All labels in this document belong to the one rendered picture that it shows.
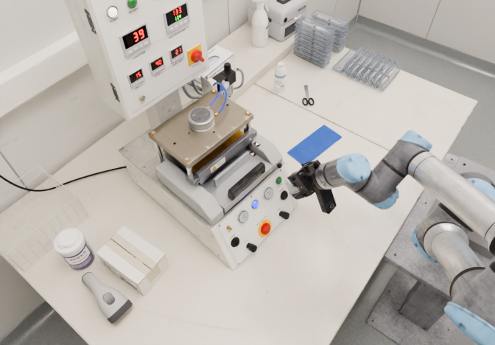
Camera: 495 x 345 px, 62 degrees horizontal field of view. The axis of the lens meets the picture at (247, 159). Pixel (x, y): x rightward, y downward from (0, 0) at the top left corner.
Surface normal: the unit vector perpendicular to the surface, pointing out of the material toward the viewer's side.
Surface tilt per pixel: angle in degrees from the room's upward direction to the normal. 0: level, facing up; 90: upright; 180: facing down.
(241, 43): 0
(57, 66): 90
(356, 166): 35
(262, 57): 0
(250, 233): 65
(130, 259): 1
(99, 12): 90
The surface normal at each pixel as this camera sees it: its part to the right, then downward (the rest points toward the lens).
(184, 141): -0.01, -0.63
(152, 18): 0.73, 0.52
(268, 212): 0.66, 0.20
